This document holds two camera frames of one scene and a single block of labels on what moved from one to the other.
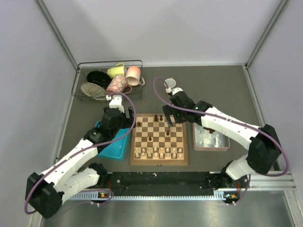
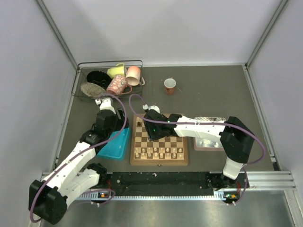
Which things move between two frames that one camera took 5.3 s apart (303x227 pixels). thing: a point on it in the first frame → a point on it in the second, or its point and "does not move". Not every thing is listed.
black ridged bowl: x=99 y=78 does not move
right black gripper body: x=179 y=117 → x=154 y=133
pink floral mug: x=118 y=83 does not move
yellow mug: x=119 y=70 does not move
